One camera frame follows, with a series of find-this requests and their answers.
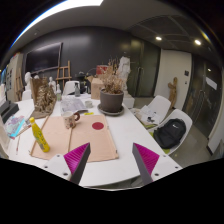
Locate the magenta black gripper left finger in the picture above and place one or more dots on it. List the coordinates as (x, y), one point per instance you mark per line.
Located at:
(76, 161)

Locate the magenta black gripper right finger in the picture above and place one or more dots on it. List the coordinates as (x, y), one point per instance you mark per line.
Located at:
(146, 161)

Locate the black backpack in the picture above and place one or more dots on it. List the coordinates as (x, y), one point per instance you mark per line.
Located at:
(170, 134)

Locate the brown cardboard mat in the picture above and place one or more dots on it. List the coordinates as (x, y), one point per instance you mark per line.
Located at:
(62, 140)

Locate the red round coaster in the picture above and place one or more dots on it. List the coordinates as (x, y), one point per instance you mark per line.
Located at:
(97, 125)

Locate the floral ceramic mug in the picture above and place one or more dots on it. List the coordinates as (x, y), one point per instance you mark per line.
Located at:
(70, 118)

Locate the yellow bottle with green label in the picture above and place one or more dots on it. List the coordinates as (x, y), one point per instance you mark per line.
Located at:
(37, 132)

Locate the white chair with papers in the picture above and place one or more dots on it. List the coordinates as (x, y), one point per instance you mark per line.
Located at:
(153, 114)

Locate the open magazine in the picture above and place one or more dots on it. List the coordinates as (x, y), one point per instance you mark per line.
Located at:
(72, 104)

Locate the grey plant saucer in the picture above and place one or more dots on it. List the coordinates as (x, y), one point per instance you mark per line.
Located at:
(110, 113)

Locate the white chair with backpack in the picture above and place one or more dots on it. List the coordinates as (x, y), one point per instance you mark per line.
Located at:
(176, 114)

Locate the golden sculpture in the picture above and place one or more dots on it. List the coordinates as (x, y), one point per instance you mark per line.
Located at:
(44, 98)

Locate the colourful book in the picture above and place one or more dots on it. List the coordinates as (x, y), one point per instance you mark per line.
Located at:
(14, 125)

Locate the clear plastic bottle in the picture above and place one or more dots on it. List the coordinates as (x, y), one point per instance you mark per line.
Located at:
(76, 90)

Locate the grey pot with dried plant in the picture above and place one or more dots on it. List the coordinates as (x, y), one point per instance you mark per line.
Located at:
(111, 96)

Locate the white chair behind table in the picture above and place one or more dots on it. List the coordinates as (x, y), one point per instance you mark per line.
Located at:
(69, 87)

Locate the wooden figure statue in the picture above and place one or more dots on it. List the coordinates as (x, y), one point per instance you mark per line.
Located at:
(173, 91)

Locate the cardboard box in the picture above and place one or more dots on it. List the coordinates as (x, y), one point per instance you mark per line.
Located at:
(96, 86)

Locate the wooden easel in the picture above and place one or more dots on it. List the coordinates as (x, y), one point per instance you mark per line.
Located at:
(64, 74)

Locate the white plaster statue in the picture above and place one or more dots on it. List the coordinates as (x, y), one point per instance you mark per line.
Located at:
(124, 70)

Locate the black wall screen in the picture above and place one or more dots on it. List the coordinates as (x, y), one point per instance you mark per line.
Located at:
(43, 58)

